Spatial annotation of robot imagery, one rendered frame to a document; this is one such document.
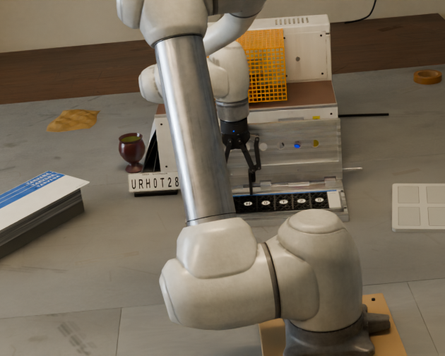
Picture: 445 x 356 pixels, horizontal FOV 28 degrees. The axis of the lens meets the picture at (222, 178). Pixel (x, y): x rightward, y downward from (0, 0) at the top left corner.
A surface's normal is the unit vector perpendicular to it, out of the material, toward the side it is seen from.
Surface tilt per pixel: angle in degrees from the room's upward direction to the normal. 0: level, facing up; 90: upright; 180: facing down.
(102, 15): 90
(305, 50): 90
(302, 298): 89
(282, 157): 79
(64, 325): 0
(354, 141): 0
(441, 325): 0
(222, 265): 56
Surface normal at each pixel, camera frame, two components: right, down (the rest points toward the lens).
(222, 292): 0.07, -0.04
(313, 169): -0.05, 0.24
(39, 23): 0.04, 0.42
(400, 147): -0.08, -0.90
